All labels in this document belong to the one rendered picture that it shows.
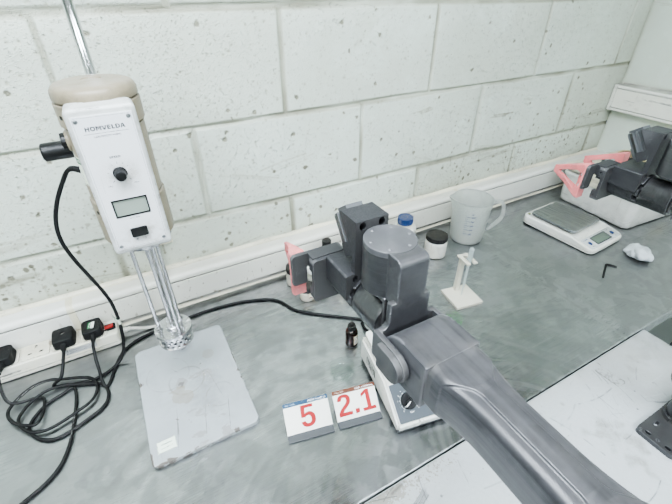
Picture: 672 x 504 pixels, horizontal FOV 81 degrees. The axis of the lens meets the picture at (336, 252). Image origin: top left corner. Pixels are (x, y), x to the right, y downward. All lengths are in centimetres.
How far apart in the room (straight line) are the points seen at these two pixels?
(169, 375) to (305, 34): 82
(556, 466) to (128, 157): 55
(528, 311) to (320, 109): 76
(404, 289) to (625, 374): 79
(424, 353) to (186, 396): 63
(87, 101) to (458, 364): 51
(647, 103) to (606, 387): 121
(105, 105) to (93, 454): 63
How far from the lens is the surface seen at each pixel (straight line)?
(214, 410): 89
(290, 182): 109
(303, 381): 91
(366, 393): 85
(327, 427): 84
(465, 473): 84
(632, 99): 199
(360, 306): 46
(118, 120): 56
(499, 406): 37
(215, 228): 108
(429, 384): 39
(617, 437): 99
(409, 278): 39
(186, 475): 84
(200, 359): 98
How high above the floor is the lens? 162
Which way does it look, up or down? 35 degrees down
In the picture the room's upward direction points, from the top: straight up
